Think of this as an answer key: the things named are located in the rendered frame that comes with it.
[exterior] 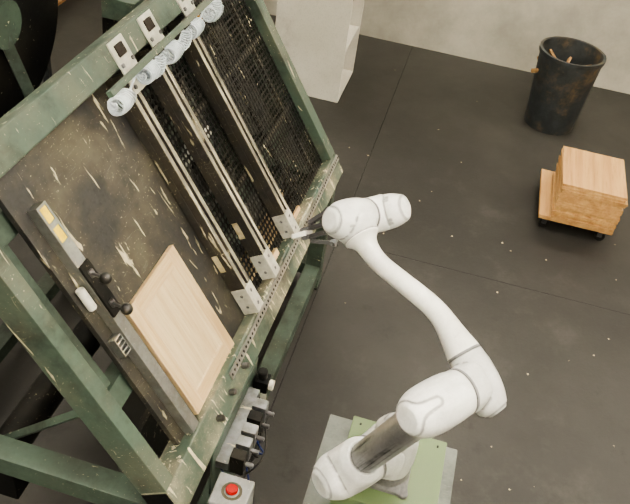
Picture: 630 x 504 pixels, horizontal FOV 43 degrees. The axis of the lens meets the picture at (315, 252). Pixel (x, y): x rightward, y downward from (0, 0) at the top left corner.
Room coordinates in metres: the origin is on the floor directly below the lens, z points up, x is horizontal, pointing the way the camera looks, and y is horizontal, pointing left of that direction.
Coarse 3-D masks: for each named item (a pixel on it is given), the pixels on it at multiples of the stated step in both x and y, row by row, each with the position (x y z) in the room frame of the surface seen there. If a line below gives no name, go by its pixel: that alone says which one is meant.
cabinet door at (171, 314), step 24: (168, 264) 2.11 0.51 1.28; (144, 288) 1.95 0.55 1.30; (168, 288) 2.04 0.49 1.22; (192, 288) 2.14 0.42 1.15; (144, 312) 1.88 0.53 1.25; (168, 312) 1.97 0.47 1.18; (192, 312) 2.07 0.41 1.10; (144, 336) 1.81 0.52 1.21; (168, 336) 1.90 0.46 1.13; (192, 336) 1.99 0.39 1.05; (216, 336) 2.09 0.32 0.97; (168, 360) 1.83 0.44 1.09; (192, 360) 1.92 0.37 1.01; (216, 360) 2.01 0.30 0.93; (192, 384) 1.85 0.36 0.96; (192, 408) 1.78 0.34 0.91
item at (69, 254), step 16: (32, 208) 1.79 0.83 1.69; (48, 208) 1.81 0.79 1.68; (48, 224) 1.78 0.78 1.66; (48, 240) 1.77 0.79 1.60; (64, 256) 1.76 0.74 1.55; (80, 256) 1.79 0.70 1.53; (80, 272) 1.75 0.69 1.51; (96, 304) 1.75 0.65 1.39; (112, 320) 1.74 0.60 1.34; (128, 336) 1.74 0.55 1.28; (144, 352) 1.75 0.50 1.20; (144, 368) 1.72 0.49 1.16; (160, 368) 1.76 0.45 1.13; (160, 384) 1.71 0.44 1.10; (176, 400) 1.72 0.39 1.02; (176, 416) 1.70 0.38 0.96; (192, 416) 1.73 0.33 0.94; (192, 432) 1.69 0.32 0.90
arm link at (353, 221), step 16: (336, 208) 1.75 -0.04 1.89; (352, 208) 1.76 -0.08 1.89; (368, 208) 1.80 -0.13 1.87; (336, 224) 1.71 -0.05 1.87; (352, 224) 1.73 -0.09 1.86; (368, 224) 1.75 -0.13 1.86; (352, 240) 1.71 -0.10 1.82; (368, 240) 1.72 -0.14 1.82; (368, 256) 1.69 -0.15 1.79; (384, 256) 1.70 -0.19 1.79; (384, 272) 1.67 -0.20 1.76; (400, 272) 1.68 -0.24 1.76; (400, 288) 1.66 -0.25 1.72; (416, 288) 1.67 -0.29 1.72; (416, 304) 1.65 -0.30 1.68; (432, 304) 1.65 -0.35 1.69; (432, 320) 1.64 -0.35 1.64; (448, 320) 1.63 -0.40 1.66; (448, 336) 1.59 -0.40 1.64; (464, 336) 1.59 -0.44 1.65; (448, 352) 1.56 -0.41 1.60; (464, 352) 1.54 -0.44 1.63
